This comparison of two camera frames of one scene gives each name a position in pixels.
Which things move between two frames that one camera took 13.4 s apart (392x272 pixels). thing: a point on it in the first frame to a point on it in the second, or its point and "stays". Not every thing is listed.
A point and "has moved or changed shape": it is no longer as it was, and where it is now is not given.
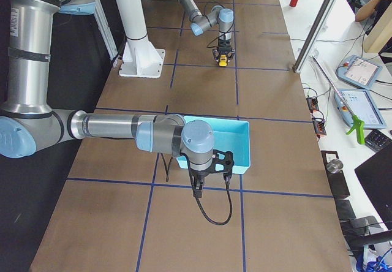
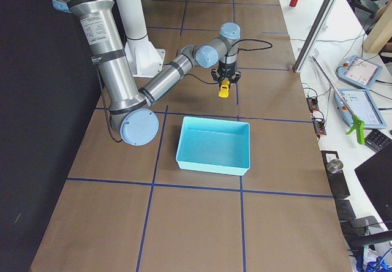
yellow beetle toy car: (223, 60) has moved or changed shape
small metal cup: (334, 165) stays
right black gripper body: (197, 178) to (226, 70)
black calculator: (376, 140) stays
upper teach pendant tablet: (359, 71) stays
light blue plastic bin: (229, 135) stays
